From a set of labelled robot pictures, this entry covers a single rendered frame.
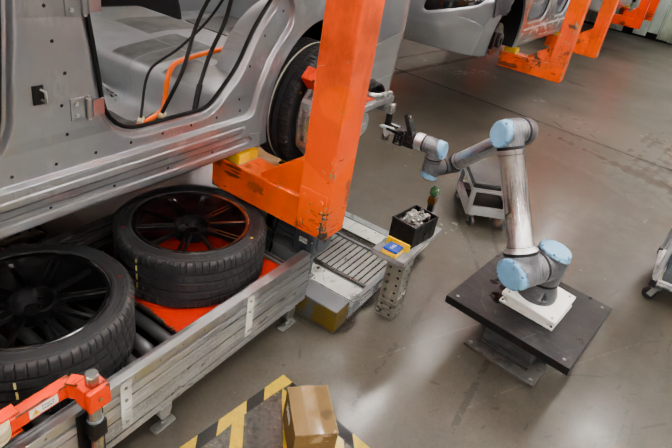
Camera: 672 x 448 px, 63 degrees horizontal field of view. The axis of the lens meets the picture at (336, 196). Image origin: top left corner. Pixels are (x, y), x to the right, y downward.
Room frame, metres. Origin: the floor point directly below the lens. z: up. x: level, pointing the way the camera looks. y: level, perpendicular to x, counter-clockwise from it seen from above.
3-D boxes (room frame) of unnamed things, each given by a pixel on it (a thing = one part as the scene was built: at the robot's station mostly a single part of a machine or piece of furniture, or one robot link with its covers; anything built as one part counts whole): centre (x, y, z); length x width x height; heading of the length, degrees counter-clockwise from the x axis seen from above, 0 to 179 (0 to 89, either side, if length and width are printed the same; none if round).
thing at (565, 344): (2.15, -1.01, 0.15); 0.60 x 0.60 x 0.30; 54
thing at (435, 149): (2.61, -0.45, 0.80); 0.12 x 0.09 x 0.10; 61
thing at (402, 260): (2.28, -0.39, 0.44); 0.43 x 0.17 x 0.03; 150
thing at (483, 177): (3.51, -1.06, 0.17); 0.43 x 0.36 x 0.34; 3
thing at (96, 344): (1.40, 0.96, 0.39); 0.66 x 0.66 x 0.24
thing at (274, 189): (2.29, 0.35, 0.69); 0.52 x 0.17 x 0.35; 60
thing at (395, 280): (2.26, -0.37, 0.21); 0.10 x 0.10 x 0.42; 60
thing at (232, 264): (2.03, 0.61, 0.39); 0.66 x 0.66 x 0.24
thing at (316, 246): (2.43, 0.20, 0.26); 0.42 x 0.18 x 0.35; 60
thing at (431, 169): (2.62, -0.47, 0.69); 0.12 x 0.09 x 0.12; 124
